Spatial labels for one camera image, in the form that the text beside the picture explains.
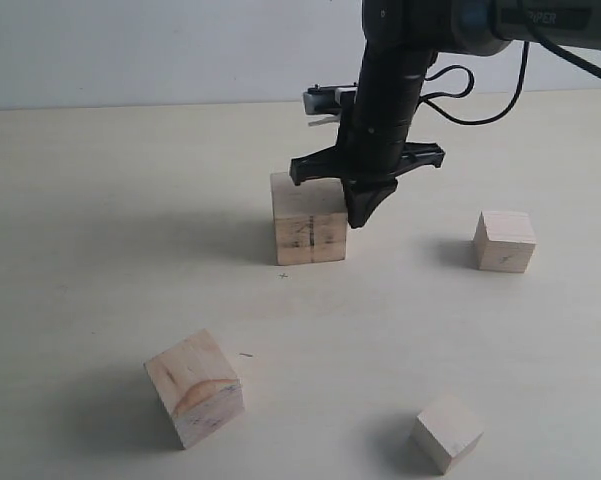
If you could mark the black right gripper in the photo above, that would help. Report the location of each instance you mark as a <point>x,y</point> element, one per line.
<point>370,152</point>

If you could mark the large wooden base cube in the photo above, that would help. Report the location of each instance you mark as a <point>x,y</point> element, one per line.
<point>310,220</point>

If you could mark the small wooden cube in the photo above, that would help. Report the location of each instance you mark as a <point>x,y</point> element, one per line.
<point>504,241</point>

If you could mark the medium wooden cube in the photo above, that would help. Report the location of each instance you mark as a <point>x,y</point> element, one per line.
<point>197,386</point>

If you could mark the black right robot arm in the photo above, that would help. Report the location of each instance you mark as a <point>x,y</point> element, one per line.
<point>403,40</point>

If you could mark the smallest wooden cube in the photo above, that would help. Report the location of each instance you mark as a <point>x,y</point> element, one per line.
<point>447,431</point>

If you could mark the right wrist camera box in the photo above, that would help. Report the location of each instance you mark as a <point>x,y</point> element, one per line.
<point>329,103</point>

